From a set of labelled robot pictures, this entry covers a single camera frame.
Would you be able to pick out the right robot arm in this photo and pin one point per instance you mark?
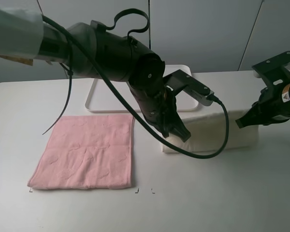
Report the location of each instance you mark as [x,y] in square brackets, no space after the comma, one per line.
[273,105]

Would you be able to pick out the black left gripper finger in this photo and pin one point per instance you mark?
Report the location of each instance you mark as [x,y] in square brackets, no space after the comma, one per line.
[180,130]
[164,130]

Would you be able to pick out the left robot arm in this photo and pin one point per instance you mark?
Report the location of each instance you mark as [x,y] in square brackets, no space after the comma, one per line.
[91,50]

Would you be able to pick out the cream white towel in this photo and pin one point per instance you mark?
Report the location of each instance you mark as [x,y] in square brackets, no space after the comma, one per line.
[208,133]

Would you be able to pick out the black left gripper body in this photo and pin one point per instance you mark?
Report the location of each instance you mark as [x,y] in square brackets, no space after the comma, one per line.
[156,106]

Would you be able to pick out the pink towel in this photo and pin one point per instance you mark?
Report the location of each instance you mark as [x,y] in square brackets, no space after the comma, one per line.
[85,152]

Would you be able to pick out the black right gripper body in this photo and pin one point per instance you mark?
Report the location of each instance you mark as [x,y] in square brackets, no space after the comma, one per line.
[274,101]

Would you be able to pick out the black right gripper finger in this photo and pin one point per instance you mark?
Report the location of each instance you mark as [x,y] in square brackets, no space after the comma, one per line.
[252,117]

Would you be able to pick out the white rectangular plastic tray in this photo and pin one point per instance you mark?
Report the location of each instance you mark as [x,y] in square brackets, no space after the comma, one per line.
[101,99]

